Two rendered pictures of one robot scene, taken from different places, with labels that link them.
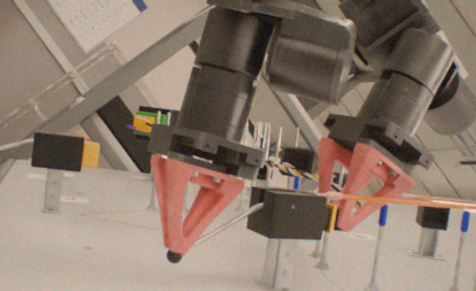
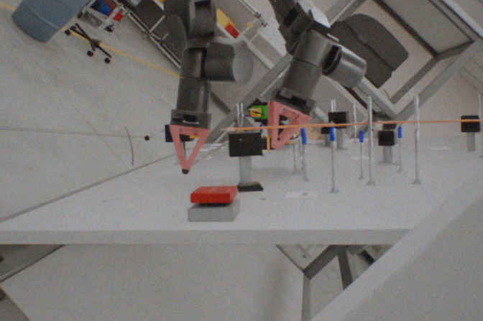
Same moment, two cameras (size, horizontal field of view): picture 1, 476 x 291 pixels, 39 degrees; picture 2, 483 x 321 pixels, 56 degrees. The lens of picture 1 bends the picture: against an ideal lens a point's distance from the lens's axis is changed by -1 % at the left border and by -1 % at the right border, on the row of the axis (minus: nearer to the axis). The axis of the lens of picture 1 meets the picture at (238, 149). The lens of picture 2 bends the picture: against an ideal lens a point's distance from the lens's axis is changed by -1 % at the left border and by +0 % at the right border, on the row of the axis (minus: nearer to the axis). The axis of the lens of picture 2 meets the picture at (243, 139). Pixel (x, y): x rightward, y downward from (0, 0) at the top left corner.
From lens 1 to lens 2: 38 cm
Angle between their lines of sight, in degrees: 23
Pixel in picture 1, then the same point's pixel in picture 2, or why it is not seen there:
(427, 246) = (389, 157)
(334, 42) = (228, 53)
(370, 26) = (291, 36)
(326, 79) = (227, 72)
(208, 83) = (182, 85)
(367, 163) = (276, 111)
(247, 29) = (195, 56)
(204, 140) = (175, 113)
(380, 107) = (287, 80)
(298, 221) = (245, 146)
